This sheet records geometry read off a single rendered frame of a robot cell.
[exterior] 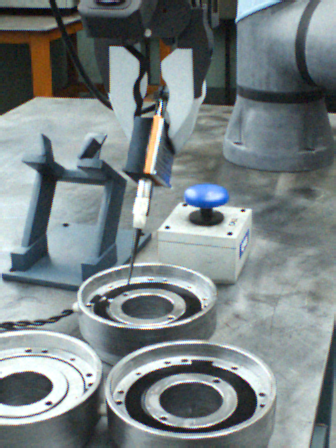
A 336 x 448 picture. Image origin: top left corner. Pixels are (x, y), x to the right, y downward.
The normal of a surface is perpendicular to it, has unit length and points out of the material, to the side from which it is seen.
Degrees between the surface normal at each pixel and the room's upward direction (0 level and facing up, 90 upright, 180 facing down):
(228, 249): 90
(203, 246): 90
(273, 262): 0
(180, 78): 90
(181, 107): 90
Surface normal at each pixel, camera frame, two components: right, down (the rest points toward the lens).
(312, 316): -0.02, -0.92
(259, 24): -0.62, 0.30
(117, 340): -0.37, 0.37
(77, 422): 0.76, 0.24
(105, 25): -0.24, 0.80
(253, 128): -0.64, 0.01
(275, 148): -0.18, 0.09
